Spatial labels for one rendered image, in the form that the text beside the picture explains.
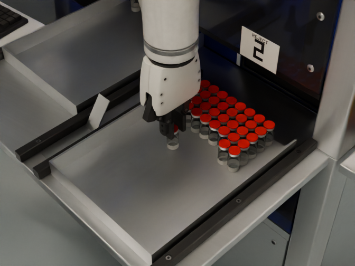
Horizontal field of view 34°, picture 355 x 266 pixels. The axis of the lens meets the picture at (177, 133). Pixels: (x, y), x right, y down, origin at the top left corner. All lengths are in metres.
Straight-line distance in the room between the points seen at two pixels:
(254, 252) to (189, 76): 0.62
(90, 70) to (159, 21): 0.42
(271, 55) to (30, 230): 1.28
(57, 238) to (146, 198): 1.10
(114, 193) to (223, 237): 0.20
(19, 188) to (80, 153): 1.19
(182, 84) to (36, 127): 0.33
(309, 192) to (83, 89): 0.49
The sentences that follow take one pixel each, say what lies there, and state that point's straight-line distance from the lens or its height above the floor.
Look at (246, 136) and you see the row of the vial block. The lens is 1.01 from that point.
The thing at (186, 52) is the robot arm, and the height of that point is 1.12.
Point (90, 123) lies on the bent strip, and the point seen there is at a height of 0.89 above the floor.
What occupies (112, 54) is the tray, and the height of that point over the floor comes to 0.88.
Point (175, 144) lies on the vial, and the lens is 1.04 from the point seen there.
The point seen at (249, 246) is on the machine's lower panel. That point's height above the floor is 0.45.
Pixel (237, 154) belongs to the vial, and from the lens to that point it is 0.98.
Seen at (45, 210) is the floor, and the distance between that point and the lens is 2.13.
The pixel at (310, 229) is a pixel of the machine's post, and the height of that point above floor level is 0.66.
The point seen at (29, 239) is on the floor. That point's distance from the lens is 2.07.
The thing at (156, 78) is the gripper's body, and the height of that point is 1.07.
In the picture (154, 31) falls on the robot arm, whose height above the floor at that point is 1.15.
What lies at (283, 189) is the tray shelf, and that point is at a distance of 1.00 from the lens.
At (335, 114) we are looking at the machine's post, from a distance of 1.00.
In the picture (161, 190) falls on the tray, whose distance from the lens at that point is 0.98.
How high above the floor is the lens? 1.64
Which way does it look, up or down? 45 degrees down
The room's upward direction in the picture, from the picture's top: 1 degrees counter-clockwise
